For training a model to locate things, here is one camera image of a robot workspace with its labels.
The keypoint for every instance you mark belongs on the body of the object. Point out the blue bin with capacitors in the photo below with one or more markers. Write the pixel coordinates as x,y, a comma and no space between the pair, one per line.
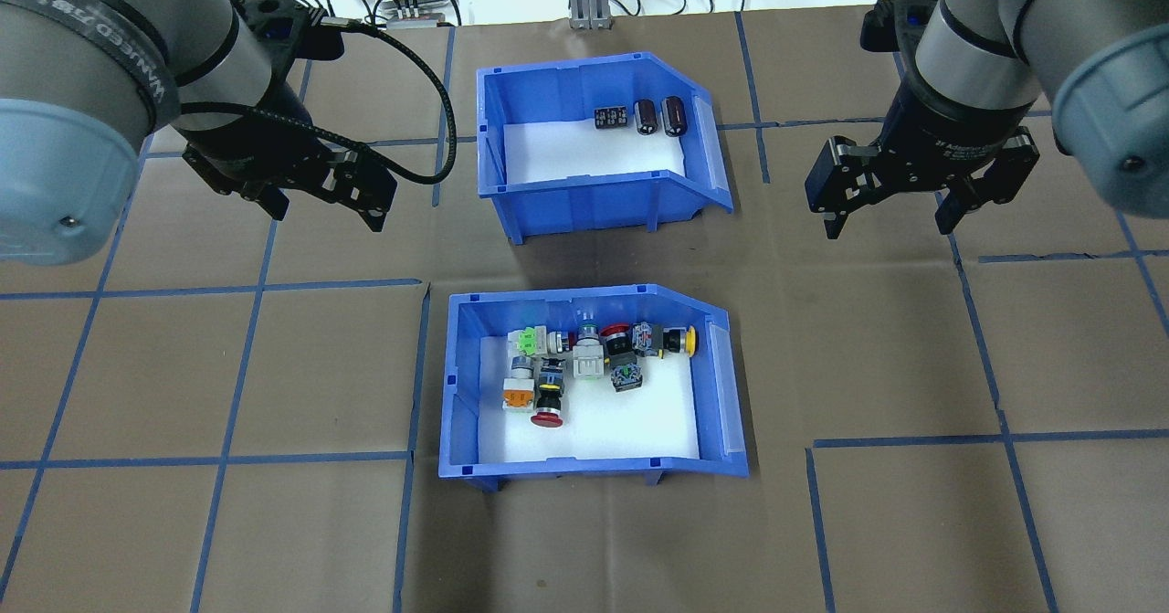
584,204

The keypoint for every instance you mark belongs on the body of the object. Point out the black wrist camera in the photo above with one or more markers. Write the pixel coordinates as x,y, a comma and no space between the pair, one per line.
297,39
900,24

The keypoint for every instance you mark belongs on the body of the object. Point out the red emergency stop button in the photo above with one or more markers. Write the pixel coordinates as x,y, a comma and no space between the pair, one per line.
615,329

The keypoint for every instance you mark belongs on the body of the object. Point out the black contact block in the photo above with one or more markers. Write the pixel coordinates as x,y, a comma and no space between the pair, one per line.
626,377

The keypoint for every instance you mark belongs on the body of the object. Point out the multicoloured black switch block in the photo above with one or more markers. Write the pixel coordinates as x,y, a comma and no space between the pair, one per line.
647,337

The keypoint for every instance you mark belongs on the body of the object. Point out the push button with green block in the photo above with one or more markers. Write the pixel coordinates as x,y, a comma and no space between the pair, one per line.
525,343

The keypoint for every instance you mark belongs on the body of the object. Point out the yellow push button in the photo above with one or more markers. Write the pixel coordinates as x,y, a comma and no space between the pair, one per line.
687,341

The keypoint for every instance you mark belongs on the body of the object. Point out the red mushroom push button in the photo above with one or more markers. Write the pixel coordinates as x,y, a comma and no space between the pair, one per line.
548,418

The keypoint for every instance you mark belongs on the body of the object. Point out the blue bin with push buttons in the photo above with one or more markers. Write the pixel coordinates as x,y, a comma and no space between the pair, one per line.
566,469

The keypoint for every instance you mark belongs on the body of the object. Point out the black terminal block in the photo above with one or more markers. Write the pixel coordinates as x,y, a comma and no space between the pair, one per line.
609,119

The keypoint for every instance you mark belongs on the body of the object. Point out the black cylindrical capacitor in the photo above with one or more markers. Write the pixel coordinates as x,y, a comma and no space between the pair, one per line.
647,118
675,117

